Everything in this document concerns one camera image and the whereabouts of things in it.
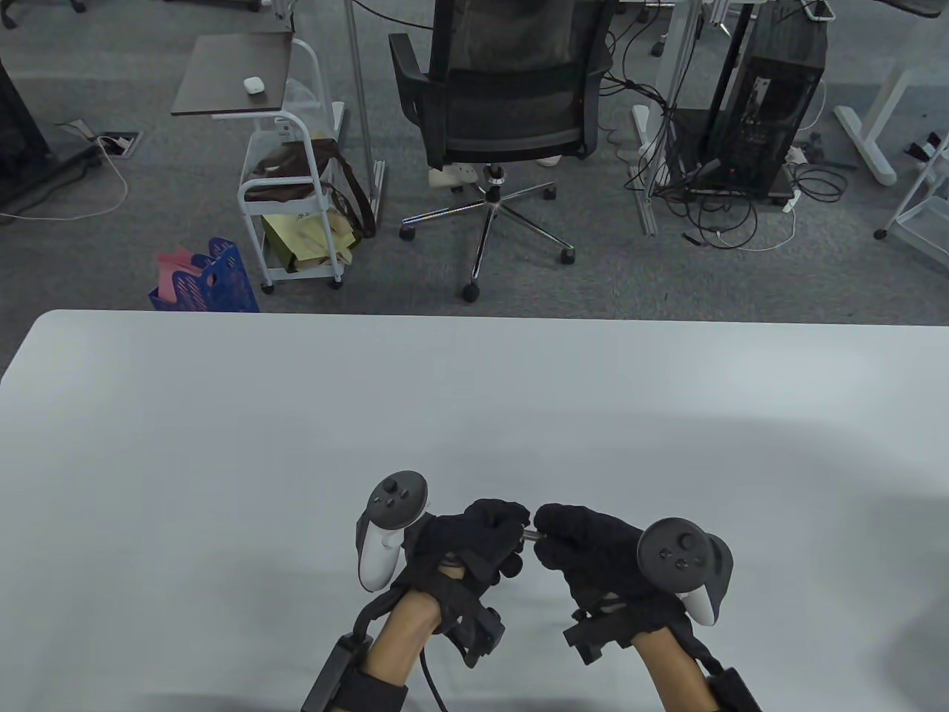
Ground white power strip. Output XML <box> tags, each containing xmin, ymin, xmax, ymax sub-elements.
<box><xmin>784</xmin><ymin>145</ymin><xmax>810</xmax><ymax>212</ymax></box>

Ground black right forearm strap box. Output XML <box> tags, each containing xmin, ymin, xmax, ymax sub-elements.
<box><xmin>701</xmin><ymin>666</ymin><xmax>764</xmax><ymax>712</ymax></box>

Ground person's left hand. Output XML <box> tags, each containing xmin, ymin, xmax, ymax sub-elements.
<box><xmin>406</xmin><ymin>499</ymin><xmax>532</xmax><ymax>596</ymax></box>

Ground tangle of black cables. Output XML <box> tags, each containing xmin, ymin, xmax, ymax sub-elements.
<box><xmin>597</xmin><ymin>0</ymin><xmax>846</xmax><ymax>249</ymax></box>

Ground silver desk leg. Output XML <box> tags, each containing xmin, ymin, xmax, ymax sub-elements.
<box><xmin>345</xmin><ymin>0</ymin><xmax>388</xmax><ymax>223</ymax></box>

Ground black equipment stand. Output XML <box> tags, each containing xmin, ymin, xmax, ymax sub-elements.
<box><xmin>0</xmin><ymin>56</ymin><xmax>105</xmax><ymax>212</ymax></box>

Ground white wire rack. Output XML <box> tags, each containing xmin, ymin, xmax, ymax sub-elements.
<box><xmin>873</xmin><ymin>145</ymin><xmax>949</xmax><ymax>279</ymax></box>

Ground brown top side table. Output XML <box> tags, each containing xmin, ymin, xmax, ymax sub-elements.
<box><xmin>171</xmin><ymin>33</ymin><xmax>294</xmax><ymax>119</ymax></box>

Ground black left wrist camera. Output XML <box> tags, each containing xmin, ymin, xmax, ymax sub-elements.
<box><xmin>443</xmin><ymin>590</ymin><xmax>506</xmax><ymax>670</ymax></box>

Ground person's right hand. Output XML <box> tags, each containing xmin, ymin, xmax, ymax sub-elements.
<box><xmin>534</xmin><ymin>504</ymin><xmax>669</xmax><ymax>613</ymax></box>

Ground black computer tower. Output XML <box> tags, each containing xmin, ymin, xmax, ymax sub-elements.
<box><xmin>667</xmin><ymin>22</ymin><xmax>828</xmax><ymax>200</ymax></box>

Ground black forearm strap box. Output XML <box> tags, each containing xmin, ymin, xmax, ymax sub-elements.
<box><xmin>701</xmin><ymin>666</ymin><xmax>764</xmax><ymax>712</ymax></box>
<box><xmin>300</xmin><ymin>633</ymin><xmax>410</xmax><ymax>712</ymax></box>

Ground yellow paper bag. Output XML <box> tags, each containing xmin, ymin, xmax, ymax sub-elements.
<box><xmin>261</xmin><ymin>209</ymin><xmax>363</xmax><ymax>274</ymax></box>

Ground white desk leg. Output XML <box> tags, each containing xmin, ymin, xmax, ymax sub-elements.
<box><xmin>833</xmin><ymin>44</ymin><xmax>936</xmax><ymax>186</ymax></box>

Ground black mesh office chair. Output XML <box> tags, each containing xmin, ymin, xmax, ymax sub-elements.
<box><xmin>388</xmin><ymin>0</ymin><xmax>616</xmax><ymax>303</ymax></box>

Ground white rolling cart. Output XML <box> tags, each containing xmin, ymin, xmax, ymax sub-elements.
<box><xmin>237</xmin><ymin>37</ymin><xmax>348</xmax><ymax>295</ymax></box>

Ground blue plastic basket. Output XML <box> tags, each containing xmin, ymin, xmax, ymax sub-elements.
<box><xmin>148</xmin><ymin>237</ymin><xmax>261</xmax><ymax>313</ymax></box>

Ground brown bag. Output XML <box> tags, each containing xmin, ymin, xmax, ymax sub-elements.
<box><xmin>245</xmin><ymin>137</ymin><xmax>377</xmax><ymax>240</ymax></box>

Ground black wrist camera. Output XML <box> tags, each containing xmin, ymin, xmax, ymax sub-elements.
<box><xmin>443</xmin><ymin>590</ymin><xmax>506</xmax><ymax>670</ymax></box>
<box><xmin>562</xmin><ymin>604</ymin><xmax>637</xmax><ymax>665</ymax></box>

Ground white floor cable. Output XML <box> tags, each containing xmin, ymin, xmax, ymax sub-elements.
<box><xmin>0</xmin><ymin>122</ymin><xmax>130</xmax><ymax>223</ymax></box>

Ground pink paper sheets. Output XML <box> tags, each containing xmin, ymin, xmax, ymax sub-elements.
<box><xmin>155</xmin><ymin>248</ymin><xmax>216</xmax><ymax>291</ymax></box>

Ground person's left forearm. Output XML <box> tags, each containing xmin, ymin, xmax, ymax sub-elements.
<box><xmin>366</xmin><ymin>592</ymin><xmax>441</xmax><ymax>692</ymax></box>

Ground black left forearm strap box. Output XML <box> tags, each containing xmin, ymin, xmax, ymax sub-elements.
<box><xmin>300</xmin><ymin>633</ymin><xmax>410</xmax><ymax>712</ymax></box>

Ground person's right forearm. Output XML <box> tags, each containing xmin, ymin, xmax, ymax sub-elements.
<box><xmin>629</xmin><ymin>627</ymin><xmax>716</xmax><ymax>712</ymax></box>

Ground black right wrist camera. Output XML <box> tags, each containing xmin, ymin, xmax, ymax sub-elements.
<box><xmin>562</xmin><ymin>604</ymin><xmax>637</xmax><ymax>665</ymax></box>

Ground white hand controller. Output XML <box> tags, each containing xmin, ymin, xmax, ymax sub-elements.
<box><xmin>637</xmin><ymin>517</ymin><xmax>735</xmax><ymax>628</ymax></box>
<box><xmin>357</xmin><ymin>470</ymin><xmax>430</xmax><ymax>593</ymax></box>

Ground black glove cable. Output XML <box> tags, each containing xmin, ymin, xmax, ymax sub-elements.
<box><xmin>420</xmin><ymin>651</ymin><xmax>447</xmax><ymax>712</ymax></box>

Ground white right hand controller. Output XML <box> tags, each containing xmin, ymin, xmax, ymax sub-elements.
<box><xmin>637</xmin><ymin>517</ymin><xmax>735</xmax><ymax>628</ymax></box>

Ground white left hand controller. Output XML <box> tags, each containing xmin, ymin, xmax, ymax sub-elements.
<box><xmin>357</xmin><ymin>470</ymin><xmax>430</xmax><ymax>593</ymax></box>

